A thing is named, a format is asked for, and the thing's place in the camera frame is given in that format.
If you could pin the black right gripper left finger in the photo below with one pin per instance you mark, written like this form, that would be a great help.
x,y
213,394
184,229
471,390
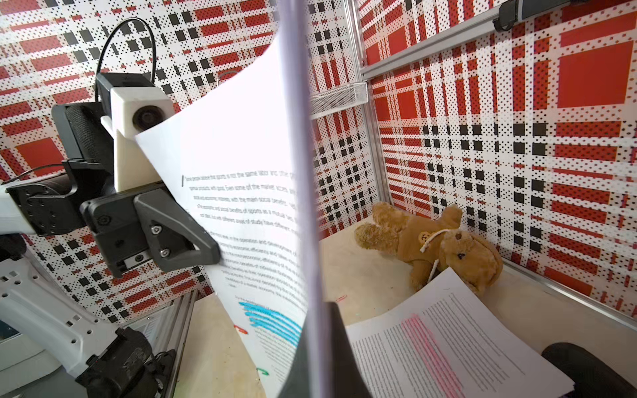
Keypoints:
x,y
297,383

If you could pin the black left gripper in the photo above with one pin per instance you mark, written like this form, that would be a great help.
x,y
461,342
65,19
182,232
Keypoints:
x,y
126,225

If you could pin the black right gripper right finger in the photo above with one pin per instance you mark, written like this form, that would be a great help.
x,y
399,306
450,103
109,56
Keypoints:
x,y
347,380

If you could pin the document with pink highlight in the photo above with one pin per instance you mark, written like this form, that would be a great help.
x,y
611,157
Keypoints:
x,y
444,342

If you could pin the document with blue highlight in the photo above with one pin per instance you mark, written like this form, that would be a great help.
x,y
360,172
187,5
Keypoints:
x,y
240,162

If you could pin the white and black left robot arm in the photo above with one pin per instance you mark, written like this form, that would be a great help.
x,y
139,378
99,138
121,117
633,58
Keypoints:
x,y
107,360

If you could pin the brown teddy bear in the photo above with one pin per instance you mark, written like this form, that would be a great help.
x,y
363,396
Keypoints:
x,y
432,245

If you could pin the black glasses case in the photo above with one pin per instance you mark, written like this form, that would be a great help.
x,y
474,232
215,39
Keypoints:
x,y
591,376

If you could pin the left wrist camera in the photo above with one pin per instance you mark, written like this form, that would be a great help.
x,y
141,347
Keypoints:
x,y
131,105

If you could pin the white wire mesh shelf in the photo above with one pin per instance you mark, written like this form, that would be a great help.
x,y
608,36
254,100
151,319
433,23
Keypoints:
x,y
338,99

